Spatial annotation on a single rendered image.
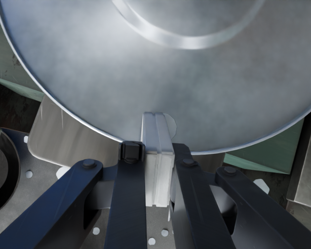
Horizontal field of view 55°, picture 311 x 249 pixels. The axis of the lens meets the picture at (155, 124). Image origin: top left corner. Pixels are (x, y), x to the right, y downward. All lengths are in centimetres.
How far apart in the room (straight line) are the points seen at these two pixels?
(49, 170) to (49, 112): 81
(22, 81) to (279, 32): 28
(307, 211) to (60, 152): 33
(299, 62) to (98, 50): 15
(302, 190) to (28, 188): 83
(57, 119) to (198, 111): 10
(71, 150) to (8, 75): 19
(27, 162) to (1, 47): 68
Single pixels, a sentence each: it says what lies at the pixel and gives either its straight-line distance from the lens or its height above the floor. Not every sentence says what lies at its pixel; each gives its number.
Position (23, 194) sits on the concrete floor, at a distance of 106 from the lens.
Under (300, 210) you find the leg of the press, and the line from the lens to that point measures 44.
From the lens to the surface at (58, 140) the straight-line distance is 22.
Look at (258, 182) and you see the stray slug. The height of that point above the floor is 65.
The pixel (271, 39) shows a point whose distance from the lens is 26.
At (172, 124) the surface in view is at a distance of 22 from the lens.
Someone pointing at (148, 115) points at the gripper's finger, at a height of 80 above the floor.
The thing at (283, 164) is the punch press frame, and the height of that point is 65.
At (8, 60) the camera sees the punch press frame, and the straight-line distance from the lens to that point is 40.
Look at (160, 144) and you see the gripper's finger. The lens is 15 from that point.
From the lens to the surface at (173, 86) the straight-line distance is 22.
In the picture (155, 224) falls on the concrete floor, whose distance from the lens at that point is 103.
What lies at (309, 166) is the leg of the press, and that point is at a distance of 42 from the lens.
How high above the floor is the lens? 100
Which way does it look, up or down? 82 degrees down
